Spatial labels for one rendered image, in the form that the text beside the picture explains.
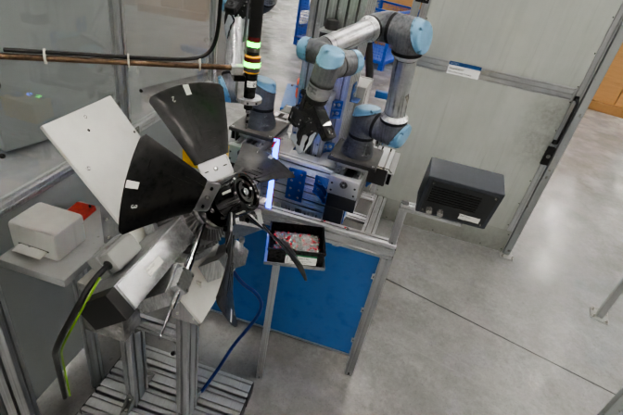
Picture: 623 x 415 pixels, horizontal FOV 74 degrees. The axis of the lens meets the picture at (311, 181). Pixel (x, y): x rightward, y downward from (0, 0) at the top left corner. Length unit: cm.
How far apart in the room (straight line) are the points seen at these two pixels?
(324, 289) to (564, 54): 200
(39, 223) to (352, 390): 157
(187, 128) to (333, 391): 151
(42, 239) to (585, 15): 285
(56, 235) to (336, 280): 110
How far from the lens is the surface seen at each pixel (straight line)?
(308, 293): 200
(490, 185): 155
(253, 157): 146
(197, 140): 124
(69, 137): 126
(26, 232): 156
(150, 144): 101
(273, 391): 222
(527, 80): 299
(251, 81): 115
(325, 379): 229
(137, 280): 108
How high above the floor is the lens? 188
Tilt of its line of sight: 31 degrees down
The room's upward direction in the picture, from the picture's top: 11 degrees clockwise
